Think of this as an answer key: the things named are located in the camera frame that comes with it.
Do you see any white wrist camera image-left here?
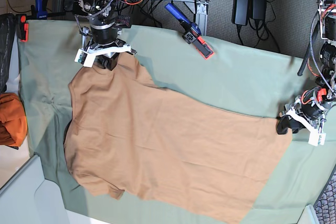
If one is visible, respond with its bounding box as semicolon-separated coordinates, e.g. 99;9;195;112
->
74;49;96;68

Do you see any orange folded cloth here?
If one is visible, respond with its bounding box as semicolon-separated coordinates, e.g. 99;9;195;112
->
1;93;28;148

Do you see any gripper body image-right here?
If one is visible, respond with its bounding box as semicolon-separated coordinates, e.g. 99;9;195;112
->
285;90;328;133

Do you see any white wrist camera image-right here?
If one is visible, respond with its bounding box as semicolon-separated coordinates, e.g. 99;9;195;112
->
308;131;326;146

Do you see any light green table cloth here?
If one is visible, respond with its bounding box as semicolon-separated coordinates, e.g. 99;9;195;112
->
18;20;335;223

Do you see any blue orange clamp centre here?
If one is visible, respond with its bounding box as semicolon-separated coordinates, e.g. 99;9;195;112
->
165;3;214;60

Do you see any white plastic bin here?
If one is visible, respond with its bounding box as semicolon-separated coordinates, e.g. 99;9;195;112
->
1;155;69;223

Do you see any aluminium frame post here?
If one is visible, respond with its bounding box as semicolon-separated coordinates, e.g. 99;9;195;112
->
185;0;210;36

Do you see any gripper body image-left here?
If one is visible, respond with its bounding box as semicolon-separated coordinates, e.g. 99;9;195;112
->
86;22;131;64

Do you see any black power adapter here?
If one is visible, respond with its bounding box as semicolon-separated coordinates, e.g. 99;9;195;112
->
249;0;267;20
232;0;249;26

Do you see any blue clamp at corner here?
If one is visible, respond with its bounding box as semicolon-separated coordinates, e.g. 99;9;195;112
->
15;0;66;42

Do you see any tan T-shirt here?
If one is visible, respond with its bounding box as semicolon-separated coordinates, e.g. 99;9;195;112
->
64;53;292;223

